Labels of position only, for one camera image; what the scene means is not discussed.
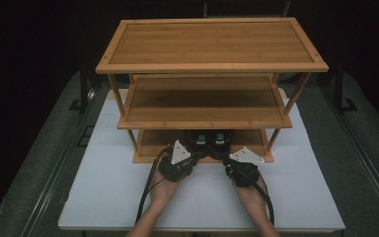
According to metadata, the person's left hand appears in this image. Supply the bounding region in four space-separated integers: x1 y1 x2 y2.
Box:
149 170 184 207

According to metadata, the person's right hand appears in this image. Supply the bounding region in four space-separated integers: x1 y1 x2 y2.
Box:
232 177 267 212

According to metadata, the black metal stand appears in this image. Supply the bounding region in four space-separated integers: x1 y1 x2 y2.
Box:
333 65 359 115
68 62 96 115

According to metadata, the black sandal with green strap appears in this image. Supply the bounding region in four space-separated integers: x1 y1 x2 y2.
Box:
209 129 233 161
187 129 211 160

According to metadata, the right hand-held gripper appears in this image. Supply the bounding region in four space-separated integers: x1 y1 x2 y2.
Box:
223 146 265 189

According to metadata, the three-tier wooden shelf rack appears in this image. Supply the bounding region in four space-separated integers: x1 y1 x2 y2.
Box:
95 17 330 165

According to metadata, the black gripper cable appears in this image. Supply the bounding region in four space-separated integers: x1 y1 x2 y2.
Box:
134 146 173 225
243 171 275 227

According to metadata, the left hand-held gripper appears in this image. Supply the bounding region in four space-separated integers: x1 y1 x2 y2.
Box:
157 140 198 183

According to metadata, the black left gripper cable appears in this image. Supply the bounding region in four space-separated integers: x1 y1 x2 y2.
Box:
134 146 173 225

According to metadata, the grey metal table rail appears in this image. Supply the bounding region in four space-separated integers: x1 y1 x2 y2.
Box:
19 88 100 237
320 86 379 218

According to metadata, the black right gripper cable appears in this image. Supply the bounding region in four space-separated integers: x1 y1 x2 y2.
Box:
243 171 275 227

